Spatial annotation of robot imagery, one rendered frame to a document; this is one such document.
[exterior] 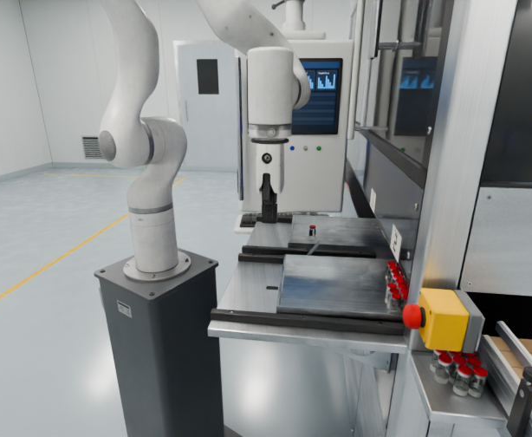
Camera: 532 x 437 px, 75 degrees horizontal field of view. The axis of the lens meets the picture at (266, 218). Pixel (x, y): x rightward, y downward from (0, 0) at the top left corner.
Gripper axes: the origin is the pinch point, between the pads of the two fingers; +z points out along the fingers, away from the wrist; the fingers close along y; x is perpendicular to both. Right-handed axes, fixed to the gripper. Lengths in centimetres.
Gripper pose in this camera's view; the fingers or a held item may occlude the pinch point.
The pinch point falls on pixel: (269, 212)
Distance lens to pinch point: 74.1
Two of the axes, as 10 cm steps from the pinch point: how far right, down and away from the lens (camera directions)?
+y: 1.4, -3.4, 9.3
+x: -9.9, -0.5, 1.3
